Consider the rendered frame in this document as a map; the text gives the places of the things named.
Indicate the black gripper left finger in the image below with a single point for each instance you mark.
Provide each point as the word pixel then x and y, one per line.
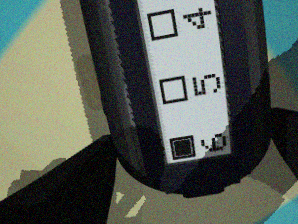
pixel 77 192

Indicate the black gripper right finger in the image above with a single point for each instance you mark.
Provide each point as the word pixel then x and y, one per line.
pixel 284 133

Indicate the dark grey controller unit with green rocker switches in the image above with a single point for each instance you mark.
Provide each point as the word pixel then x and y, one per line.
pixel 185 87

